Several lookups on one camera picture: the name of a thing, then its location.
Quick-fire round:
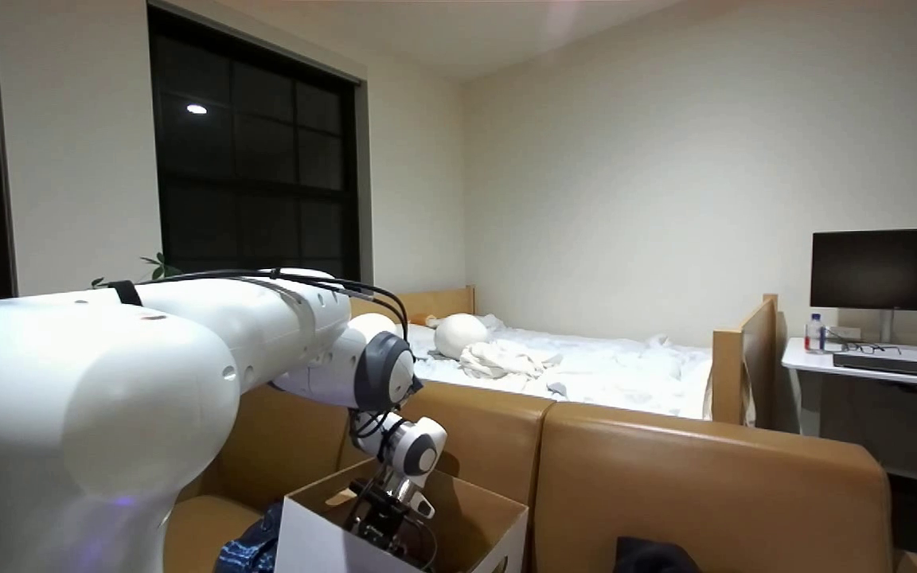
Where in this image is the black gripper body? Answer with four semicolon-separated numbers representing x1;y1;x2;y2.
342;479;426;557

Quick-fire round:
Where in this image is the white cardboard box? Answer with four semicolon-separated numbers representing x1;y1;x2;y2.
274;452;532;573

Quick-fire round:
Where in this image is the dark blue cloth bundle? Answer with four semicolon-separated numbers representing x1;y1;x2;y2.
213;503;287;573

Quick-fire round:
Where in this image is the cream crumpled cloth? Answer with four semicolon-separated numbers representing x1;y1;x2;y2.
455;339;563;381

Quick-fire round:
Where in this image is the round white pillow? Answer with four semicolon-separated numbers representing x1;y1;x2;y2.
433;313;489;361

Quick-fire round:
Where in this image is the black cloth pile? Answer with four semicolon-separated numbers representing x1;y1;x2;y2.
614;534;700;573

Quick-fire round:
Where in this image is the tan leather sofa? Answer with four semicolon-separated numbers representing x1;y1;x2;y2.
160;374;917;573

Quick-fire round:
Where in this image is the green potted plant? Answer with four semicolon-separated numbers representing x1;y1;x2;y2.
90;252;180;289

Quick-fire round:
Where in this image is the large dark window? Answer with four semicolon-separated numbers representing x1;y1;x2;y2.
146;2;367;283

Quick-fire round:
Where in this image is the white desk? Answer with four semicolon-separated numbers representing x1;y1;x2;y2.
779;334;917;493

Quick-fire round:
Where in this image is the black keyboard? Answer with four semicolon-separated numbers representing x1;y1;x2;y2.
830;351;917;381

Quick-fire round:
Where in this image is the black computer monitor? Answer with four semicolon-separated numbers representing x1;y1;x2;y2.
808;227;917;343

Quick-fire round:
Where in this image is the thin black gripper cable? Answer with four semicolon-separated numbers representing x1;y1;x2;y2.
342;406;445;573

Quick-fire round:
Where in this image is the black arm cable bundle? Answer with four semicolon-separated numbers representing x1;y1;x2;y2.
104;263;413;343

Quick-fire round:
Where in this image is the wooden bed frame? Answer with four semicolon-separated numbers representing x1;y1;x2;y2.
391;283;803;433

